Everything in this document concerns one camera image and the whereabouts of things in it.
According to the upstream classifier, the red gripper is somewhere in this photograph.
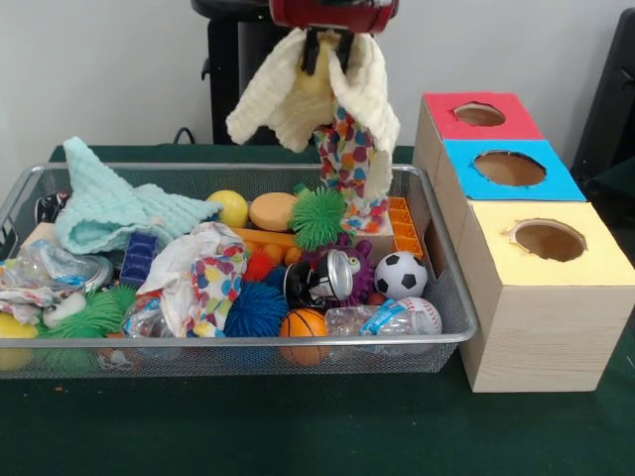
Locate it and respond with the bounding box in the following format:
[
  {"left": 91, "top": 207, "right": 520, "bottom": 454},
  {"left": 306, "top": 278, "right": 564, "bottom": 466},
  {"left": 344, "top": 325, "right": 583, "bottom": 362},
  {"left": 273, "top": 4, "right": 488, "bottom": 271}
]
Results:
[{"left": 269, "top": 0, "right": 400, "bottom": 76}]

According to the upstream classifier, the cream quilted cloth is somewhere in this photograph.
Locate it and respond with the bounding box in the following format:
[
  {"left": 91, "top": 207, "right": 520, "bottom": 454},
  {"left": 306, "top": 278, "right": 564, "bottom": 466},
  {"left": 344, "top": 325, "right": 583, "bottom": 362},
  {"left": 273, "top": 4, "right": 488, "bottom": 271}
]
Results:
[{"left": 225, "top": 27, "right": 401, "bottom": 198}]

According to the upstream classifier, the small colourful dotted cloth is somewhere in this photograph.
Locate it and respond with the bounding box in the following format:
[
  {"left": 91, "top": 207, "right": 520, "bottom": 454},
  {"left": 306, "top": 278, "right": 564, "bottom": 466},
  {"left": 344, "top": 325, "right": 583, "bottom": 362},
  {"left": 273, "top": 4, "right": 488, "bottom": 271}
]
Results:
[{"left": 313, "top": 103, "right": 391, "bottom": 233}]

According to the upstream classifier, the mint quilted cloth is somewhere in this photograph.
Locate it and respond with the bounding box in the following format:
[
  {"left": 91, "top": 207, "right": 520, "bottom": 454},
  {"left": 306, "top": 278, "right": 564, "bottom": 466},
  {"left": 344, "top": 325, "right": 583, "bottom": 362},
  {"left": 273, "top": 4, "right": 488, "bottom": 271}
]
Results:
[{"left": 53, "top": 136, "right": 223, "bottom": 255}]

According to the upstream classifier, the clear mesh bin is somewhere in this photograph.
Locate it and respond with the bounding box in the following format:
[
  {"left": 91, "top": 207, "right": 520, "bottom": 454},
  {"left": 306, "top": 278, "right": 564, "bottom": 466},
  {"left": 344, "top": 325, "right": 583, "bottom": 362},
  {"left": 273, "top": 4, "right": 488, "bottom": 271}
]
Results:
[{"left": 0, "top": 162, "right": 481, "bottom": 381}]

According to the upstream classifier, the wooden box with three holes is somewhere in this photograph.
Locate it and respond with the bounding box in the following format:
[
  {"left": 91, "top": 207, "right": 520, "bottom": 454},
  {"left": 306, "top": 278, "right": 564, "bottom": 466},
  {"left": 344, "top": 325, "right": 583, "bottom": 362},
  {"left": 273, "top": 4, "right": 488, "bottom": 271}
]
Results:
[{"left": 412, "top": 90, "right": 635, "bottom": 394}]

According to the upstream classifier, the plain green spiky ball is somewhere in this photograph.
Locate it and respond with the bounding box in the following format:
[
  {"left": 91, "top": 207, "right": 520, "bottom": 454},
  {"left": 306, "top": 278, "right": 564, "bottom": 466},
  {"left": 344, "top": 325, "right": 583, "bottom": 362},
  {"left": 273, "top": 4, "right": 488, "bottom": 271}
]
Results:
[{"left": 289, "top": 185, "right": 346, "bottom": 252}]

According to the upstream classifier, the orange sponge disc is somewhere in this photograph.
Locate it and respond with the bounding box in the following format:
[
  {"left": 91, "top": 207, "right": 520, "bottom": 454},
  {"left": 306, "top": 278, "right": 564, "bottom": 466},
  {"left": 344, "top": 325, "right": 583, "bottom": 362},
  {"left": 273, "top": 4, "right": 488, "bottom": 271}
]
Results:
[{"left": 248, "top": 191, "right": 299, "bottom": 233}]

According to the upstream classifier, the yellow ball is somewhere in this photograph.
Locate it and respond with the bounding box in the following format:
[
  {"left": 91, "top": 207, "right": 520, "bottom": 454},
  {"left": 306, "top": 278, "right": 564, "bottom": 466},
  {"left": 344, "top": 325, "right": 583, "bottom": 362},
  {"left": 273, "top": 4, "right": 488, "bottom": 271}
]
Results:
[{"left": 206, "top": 189, "right": 249, "bottom": 229}]

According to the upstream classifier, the orange toy brick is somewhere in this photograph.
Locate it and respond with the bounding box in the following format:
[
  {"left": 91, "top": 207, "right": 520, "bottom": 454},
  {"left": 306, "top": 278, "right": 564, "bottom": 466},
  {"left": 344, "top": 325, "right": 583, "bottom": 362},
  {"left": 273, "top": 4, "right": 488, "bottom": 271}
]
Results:
[{"left": 388, "top": 196, "right": 426, "bottom": 260}]

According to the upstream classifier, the crushed drink can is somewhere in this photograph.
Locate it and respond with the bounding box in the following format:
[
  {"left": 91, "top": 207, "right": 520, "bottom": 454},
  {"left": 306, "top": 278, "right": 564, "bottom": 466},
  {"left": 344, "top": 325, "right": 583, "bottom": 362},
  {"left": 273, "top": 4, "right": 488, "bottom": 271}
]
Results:
[{"left": 283, "top": 247, "right": 362, "bottom": 311}]

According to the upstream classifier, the toy soccer ball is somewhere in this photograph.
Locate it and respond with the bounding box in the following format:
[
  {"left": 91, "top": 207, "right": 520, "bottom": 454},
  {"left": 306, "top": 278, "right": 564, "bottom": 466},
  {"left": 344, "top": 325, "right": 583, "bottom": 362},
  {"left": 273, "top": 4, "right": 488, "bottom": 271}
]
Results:
[{"left": 374, "top": 251, "right": 429, "bottom": 301}]

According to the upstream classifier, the large colourful dotted cloth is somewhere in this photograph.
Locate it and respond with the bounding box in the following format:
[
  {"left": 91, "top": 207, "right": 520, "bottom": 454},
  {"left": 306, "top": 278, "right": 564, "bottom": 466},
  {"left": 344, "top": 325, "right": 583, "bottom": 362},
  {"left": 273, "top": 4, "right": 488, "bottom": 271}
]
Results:
[{"left": 136, "top": 221, "right": 249, "bottom": 339}]

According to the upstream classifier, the blue spiky ball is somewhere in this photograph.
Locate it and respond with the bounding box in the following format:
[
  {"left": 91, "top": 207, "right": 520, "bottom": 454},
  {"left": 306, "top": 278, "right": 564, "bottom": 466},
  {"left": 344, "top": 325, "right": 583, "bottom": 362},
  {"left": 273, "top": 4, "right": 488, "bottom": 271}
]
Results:
[{"left": 222, "top": 281, "right": 290, "bottom": 338}]

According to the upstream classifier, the orange toy basketball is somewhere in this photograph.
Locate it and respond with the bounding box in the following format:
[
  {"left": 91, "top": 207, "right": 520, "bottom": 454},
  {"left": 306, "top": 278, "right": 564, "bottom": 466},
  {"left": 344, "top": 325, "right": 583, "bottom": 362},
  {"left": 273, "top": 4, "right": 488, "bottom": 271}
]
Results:
[{"left": 279, "top": 307, "right": 331, "bottom": 368}]

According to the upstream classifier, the black chair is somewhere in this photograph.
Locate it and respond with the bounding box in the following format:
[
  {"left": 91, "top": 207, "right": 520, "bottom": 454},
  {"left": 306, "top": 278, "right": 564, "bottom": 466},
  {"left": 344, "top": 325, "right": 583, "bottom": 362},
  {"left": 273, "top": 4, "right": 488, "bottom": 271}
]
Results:
[{"left": 570, "top": 7, "right": 635, "bottom": 199}]

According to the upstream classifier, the dark green table cloth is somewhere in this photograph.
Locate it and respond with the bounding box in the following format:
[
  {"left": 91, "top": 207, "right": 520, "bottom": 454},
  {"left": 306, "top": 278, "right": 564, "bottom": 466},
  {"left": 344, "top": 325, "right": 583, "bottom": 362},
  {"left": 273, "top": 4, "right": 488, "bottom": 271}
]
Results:
[{"left": 0, "top": 143, "right": 635, "bottom": 476}]

